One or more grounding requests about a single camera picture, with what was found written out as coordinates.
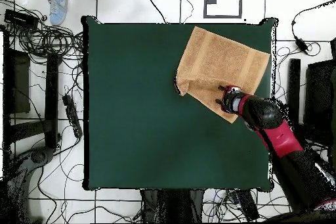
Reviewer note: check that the tan terry towel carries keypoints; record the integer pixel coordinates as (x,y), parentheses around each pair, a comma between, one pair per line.
(218,61)

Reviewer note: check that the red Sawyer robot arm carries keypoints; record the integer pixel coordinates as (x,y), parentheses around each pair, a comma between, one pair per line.
(278,134)

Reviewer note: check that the black power adapter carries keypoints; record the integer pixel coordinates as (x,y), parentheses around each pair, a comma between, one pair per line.
(301,45)

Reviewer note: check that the dark green table cloth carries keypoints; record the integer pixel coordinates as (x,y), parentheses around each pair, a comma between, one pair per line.
(131,142)

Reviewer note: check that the black power strip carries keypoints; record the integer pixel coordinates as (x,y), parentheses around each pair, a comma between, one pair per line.
(246,205)
(72,117)

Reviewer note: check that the light blue shoe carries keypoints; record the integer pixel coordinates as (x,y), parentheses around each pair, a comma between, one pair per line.
(58,8)

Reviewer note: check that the grey stand base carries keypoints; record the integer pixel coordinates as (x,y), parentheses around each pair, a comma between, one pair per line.
(39,155)

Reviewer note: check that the black rectangular box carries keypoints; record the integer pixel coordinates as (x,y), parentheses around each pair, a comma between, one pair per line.
(21,19)

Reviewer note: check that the grey square floor frame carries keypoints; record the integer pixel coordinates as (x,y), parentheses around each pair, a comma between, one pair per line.
(204,6)

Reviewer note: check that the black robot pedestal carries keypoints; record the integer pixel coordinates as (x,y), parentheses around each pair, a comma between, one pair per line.
(170,205)

